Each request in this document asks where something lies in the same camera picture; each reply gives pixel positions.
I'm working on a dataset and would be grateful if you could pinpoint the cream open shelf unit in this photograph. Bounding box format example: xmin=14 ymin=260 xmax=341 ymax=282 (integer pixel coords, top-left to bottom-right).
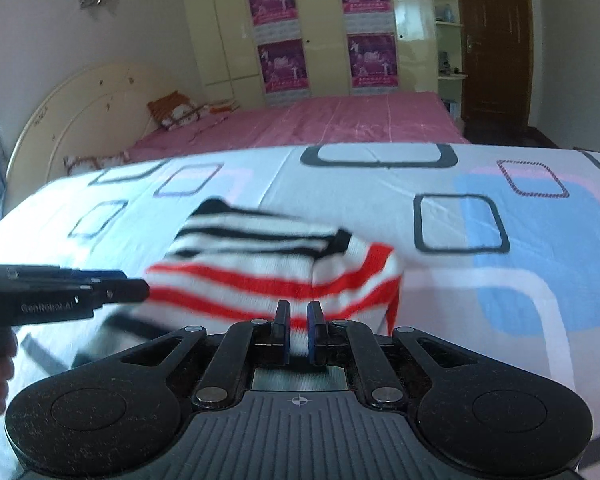
xmin=427 ymin=0 xmax=470 ymax=122

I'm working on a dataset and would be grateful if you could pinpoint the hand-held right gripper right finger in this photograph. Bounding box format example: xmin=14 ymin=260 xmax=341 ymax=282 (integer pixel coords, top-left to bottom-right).
xmin=307 ymin=301 xmax=475 ymax=409

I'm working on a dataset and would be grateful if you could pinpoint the cream wardrobe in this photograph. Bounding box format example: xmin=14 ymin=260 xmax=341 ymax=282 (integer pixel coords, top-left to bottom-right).
xmin=177 ymin=0 xmax=462 ymax=110

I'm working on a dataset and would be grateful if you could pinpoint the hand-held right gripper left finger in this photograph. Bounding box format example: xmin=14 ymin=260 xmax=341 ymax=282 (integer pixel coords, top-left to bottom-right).
xmin=121 ymin=300 xmax=292 ymax=409

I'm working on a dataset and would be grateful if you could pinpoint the cream curved headboard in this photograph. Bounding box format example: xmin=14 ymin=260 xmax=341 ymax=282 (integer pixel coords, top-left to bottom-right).
xmin=5 ymin=62 xmax=207 ymax=185

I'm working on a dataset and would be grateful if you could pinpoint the red white patterned pillow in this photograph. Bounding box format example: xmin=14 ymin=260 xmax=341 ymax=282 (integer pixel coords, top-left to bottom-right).
xmin=62 ymin=150 xmax=133 ymax=176

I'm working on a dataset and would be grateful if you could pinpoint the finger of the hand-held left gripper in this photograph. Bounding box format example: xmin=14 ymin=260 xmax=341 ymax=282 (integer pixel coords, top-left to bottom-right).
xmin=55 ymin=268 xmax=129 ymax=284
xmin=78 ymin=280 xmax=151 ymax=308

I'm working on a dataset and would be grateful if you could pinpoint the dark brown wooden door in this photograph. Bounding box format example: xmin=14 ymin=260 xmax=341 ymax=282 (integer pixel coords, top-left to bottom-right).
xmin=452 ymin=0 xmax=537 ymax=135

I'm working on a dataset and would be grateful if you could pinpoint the orange patterned pillow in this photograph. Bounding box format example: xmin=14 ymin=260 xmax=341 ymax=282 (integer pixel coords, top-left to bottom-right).
xmin=146 ymin=90 xmax=211 ymax=132

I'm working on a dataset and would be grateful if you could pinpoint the pink bedsheet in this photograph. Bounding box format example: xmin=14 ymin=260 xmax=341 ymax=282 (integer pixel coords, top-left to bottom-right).
xmin=124 ymin=91 xmax=472 ymax=164

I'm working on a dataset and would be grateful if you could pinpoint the white blanket with square print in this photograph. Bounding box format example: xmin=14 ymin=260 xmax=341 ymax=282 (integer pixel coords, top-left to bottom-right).
xmin=0 ymin=142 xmax=600 ymax=480

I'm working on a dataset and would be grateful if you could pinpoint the red black striped white sweater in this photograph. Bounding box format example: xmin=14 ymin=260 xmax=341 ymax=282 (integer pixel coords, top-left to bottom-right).
xmin=22 ymin=198 xmax=407 ymax=368

